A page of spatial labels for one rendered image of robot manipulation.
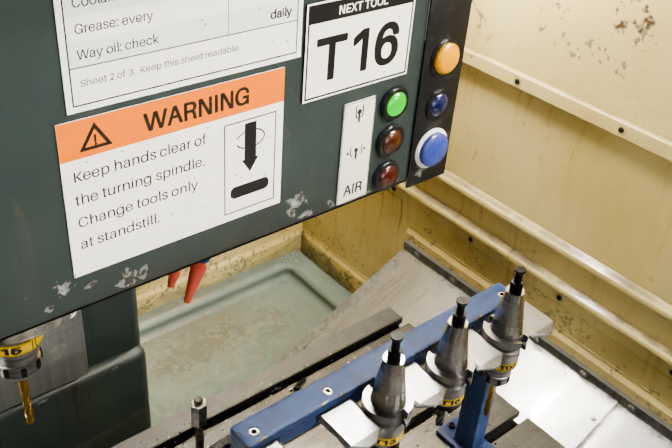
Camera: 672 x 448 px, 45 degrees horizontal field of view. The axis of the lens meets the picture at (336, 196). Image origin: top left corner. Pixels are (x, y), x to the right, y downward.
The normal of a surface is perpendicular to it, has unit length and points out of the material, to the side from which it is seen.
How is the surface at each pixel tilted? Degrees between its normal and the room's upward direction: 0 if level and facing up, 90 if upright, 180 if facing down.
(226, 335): 0
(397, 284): 24
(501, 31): 90
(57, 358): 90
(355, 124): 90
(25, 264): 90
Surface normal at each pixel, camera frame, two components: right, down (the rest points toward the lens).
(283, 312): 0.07, -0.84
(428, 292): -0.25, -0.64
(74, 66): 0.63, 0.45
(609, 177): -0.77, 0.29
